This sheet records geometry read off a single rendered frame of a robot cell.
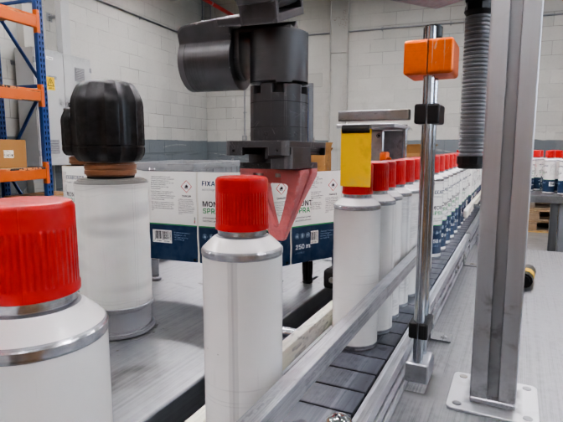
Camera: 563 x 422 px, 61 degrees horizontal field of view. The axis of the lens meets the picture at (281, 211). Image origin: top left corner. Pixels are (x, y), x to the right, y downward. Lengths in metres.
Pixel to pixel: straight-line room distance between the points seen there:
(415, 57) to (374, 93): 7.72
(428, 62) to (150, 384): 0.39
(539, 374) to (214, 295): 0.48
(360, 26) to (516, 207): 7.93
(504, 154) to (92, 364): 0.44
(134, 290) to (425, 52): 0.40
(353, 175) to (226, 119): 8.54
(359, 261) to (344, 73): 7.78
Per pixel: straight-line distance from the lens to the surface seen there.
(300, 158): 0.45
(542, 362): 0.72
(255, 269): 0.29
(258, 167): 0.47
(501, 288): 0.55
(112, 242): 0.58
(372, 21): 8.37
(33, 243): 0.18
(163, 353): 0.56
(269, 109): 0.46
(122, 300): 0.59
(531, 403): 0.61
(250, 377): 0.31
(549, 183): 2.60
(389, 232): 0.57
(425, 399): 0.58
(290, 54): 0.47
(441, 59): 0.45
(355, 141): 0.47
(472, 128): 0.65
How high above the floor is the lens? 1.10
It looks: 8 degrees down
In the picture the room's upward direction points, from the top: straight up
